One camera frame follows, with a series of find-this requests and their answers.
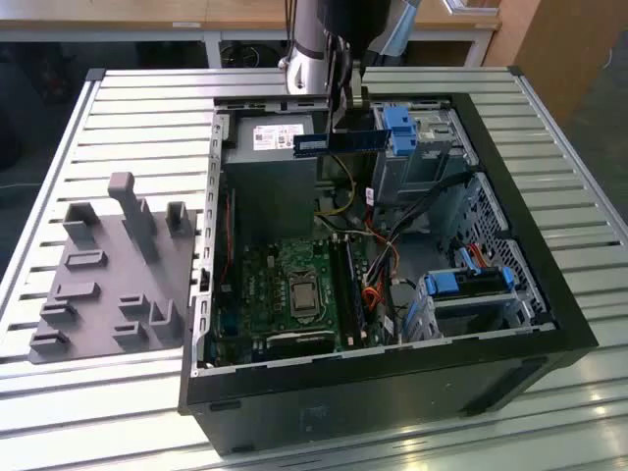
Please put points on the metal CPU socket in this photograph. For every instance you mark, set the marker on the metal CPU socket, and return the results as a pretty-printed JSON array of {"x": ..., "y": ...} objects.
[{"x": 306, "y": 320}]

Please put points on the black graphics card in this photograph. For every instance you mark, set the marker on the black graphics card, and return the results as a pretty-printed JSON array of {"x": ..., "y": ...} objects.
[{"x": 299, "y": 341}]

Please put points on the wooden cabinet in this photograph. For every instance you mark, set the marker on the wooden cabinet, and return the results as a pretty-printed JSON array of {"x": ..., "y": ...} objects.
[{"x": 564, "y": 49}]

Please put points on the green motherboard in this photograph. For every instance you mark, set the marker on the green motherboard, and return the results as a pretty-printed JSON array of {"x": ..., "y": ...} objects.
[{"x": 260, "y": 279}]

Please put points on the blue RAM stick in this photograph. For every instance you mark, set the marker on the blue RAM stick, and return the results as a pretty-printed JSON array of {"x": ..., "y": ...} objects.
[{"x": 368, "y": 138}]

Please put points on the metal drive bay cage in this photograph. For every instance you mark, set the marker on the metal drive bay cage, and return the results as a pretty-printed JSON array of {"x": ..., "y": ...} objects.
[{"x": 432, "y": 167}]

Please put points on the silver CPU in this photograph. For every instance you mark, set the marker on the silver CPU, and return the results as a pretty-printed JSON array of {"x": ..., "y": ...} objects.
[{"x": 303, "y": 297}]

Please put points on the blue disk carrier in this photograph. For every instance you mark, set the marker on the blue disk carrier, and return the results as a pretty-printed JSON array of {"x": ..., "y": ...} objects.
[{"x": 444, "y": 284}]

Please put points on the grey power supply unit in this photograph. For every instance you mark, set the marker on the grey power supply unit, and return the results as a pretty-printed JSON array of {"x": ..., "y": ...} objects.
[{"x": 270, "y": 196}]

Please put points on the wooden desk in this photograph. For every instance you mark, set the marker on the wooden desk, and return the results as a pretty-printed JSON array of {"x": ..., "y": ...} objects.
[{"x": 122, "y": 12}]

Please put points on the metal disk bay cage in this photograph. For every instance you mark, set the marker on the metal disk bay cage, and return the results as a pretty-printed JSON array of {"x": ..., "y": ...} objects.
[{"x": 490, "y": 314}]

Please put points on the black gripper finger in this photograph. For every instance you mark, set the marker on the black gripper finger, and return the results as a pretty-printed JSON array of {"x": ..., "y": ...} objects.
[
  {"x": 337, "y": 98},
  {"x": 357, "y": 78}
]

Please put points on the grey parts rack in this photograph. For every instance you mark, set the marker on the grey parts rack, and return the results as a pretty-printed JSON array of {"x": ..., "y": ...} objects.
[{"x": 108, "y": 275}]

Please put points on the black PC case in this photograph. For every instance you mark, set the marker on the black PC case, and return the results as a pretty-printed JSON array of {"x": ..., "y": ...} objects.
[{"x": 343, "y": 407}]

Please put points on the blue drive carrier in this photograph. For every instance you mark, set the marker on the blue drive carrier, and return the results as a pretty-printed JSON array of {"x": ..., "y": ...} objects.
[{"x": 398, "y": 122}]

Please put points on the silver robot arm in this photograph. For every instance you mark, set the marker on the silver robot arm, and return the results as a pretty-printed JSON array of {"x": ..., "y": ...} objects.
[{"x": 306, "y": 49}]

